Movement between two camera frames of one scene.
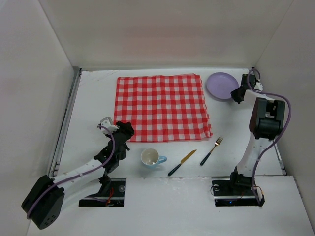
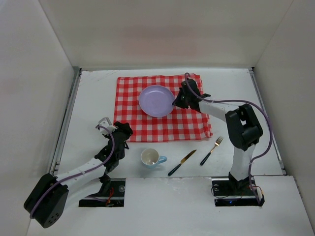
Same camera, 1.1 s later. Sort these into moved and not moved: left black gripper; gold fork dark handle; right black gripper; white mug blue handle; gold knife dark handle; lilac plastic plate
Moved: lilac plastic plate; right black gripper
Not moved: white mug blue handle; gold fork dark handle; gold knife dark handle; left black gripper
